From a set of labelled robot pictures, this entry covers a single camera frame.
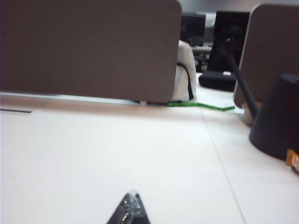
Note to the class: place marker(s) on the small white partition foot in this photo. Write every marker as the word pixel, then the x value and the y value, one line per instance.
pixel 143 102

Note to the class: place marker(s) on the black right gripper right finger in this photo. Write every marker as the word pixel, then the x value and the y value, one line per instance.
pixel 140 215

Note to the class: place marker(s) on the brown desk partition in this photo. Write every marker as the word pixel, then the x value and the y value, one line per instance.
pixel 93 46
pixel 268 35

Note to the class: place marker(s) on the seated person in dark jacket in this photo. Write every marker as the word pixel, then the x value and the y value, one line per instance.
pixel 224 35

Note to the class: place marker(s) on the black padded case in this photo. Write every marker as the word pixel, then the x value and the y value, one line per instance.
pixel 215 80

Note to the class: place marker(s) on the black computer monitor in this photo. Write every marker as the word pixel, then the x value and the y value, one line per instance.
pixel 192 26

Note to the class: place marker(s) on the black conical stand base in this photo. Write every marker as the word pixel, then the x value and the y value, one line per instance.
pixel 275 116

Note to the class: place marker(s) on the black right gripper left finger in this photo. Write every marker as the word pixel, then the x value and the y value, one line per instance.
pixel 123 212

